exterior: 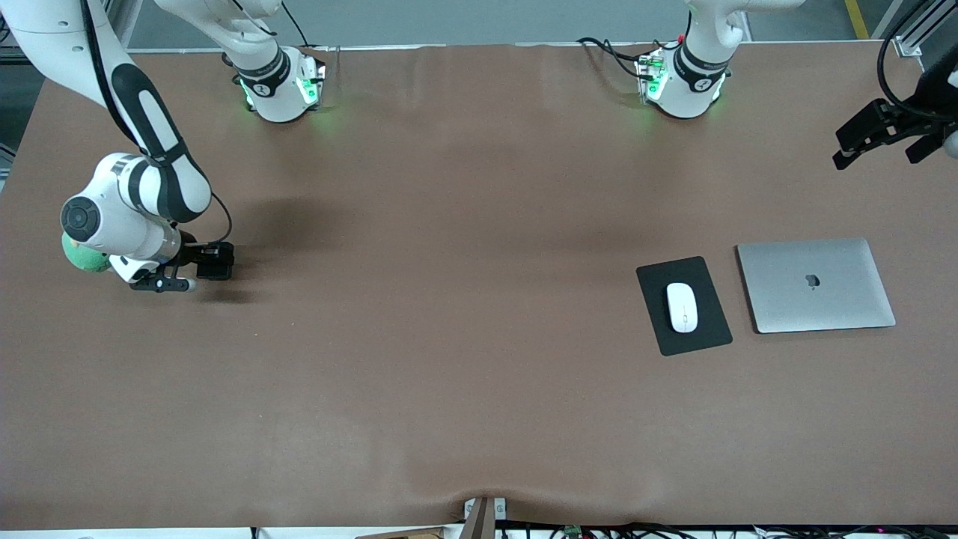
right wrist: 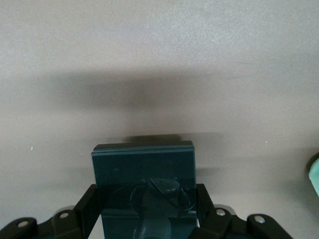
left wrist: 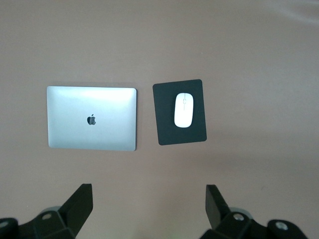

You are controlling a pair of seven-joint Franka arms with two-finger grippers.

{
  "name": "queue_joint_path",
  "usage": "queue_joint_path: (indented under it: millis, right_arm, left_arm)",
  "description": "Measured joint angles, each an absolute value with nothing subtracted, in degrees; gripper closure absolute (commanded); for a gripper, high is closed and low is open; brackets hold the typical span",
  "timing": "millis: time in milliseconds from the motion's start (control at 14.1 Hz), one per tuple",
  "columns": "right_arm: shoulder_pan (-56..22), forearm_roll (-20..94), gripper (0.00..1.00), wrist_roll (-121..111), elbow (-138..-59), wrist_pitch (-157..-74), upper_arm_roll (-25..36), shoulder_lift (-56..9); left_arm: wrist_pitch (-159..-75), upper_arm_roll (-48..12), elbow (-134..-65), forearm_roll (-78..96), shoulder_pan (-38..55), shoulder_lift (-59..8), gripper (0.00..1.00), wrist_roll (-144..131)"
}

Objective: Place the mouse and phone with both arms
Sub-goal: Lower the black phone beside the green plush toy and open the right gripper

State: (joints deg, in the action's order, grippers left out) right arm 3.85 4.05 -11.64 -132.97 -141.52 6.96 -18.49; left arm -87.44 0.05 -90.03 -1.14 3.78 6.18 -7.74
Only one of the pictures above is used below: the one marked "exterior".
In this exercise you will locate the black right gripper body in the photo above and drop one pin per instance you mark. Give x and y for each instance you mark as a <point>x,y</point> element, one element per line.
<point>196,254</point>

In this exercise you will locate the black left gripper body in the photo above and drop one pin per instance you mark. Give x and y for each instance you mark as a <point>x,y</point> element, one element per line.
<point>917,117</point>

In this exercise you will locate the black phone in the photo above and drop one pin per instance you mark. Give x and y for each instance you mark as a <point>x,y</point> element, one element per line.
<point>217,264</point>

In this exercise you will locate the white computer mouse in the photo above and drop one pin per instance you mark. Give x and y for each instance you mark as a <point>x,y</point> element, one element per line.
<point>682,307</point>

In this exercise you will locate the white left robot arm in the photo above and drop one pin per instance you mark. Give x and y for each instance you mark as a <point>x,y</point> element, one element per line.
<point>685,93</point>

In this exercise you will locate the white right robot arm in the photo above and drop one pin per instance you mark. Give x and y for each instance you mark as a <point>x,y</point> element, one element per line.
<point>45,30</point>

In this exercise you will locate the black mouse pad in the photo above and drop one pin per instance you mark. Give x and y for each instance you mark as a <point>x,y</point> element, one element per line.
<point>707,333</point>

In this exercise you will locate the green dinosaur plush toy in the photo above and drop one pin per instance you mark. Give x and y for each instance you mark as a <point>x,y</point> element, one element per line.
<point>82,258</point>

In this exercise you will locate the silver laptop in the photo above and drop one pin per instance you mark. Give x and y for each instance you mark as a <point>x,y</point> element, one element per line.
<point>816,288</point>

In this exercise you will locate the brown table mat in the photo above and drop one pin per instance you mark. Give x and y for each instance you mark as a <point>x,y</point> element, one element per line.
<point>479,412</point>

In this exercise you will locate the metal table edge clamp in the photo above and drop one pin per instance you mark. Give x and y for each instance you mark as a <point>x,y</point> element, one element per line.
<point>479,520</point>

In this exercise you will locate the aluminium frame profile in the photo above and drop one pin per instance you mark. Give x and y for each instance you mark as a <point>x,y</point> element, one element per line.
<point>907,46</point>

